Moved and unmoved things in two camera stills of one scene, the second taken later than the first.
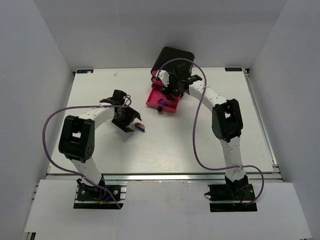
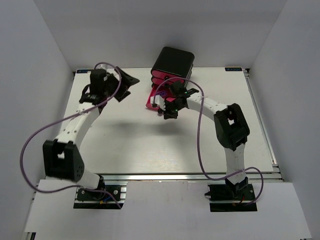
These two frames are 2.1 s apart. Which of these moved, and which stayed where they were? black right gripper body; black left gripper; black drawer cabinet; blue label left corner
Moved: black left gripper; black right gripper body
Stayed: blue label left corner; black drawer cabinet
